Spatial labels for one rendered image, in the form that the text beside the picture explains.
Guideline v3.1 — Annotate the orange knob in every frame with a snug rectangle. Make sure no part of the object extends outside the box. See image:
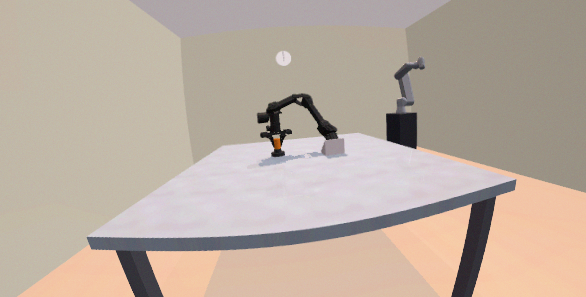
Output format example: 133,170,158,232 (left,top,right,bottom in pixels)
273,138,281,149

